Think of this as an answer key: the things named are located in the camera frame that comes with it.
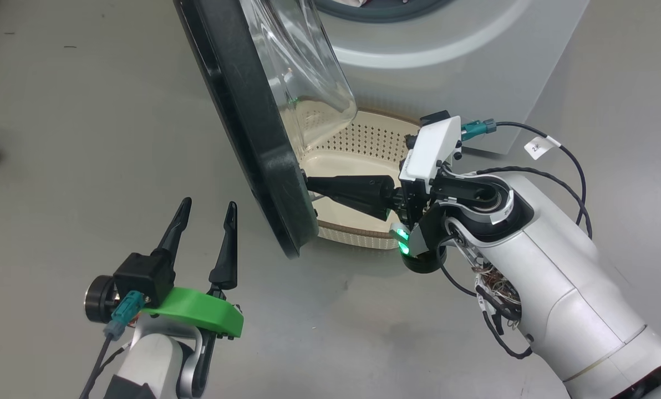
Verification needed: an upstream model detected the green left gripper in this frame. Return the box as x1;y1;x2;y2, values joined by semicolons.
141;197;244;339

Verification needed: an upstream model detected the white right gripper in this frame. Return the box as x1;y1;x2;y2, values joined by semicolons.
307;116;463;225

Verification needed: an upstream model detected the dark round glass washer door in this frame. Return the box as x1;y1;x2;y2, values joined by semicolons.
172;0;359;260

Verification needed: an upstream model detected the cream perforated laundry basket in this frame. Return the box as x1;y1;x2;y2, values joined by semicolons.
297;108;423;250

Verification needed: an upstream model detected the white front-load washing machine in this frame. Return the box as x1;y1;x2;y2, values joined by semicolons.
314;0;592;156

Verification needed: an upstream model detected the white cable tag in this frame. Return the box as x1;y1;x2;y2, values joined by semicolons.
525;137;561;160

